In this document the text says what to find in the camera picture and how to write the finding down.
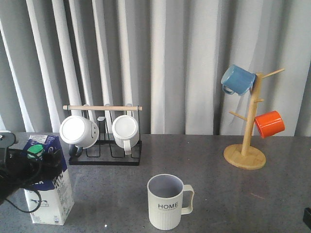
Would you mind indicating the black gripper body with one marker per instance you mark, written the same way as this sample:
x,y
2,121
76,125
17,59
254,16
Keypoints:
x,y
18,168
307,217

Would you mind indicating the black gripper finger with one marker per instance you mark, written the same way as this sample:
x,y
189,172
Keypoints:
x,y
51,165

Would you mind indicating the blue white milk carton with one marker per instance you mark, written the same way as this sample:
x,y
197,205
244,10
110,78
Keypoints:
x,y
57,197

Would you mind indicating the cream HOME mug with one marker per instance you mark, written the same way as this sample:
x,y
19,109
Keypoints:
x,y
165,199

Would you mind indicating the white smiley face mug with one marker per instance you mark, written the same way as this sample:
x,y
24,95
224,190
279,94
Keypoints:
x,y
80,133

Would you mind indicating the white ribbed mug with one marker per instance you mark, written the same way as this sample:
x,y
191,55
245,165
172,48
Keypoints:
x,y
125,132

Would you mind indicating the wooden mug tree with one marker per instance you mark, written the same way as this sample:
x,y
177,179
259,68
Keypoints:
x,y
244,155

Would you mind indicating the orange enamel mug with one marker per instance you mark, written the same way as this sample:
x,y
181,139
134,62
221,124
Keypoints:
x,y
269,124

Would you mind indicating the blue enamel mug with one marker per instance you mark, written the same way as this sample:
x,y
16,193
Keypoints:
x,y
237,80

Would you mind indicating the grey pleated curtain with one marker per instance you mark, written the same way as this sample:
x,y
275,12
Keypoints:
x,y
167,56

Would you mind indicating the black wire mug rack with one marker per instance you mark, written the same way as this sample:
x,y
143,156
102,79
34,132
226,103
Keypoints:
x,y
105,151

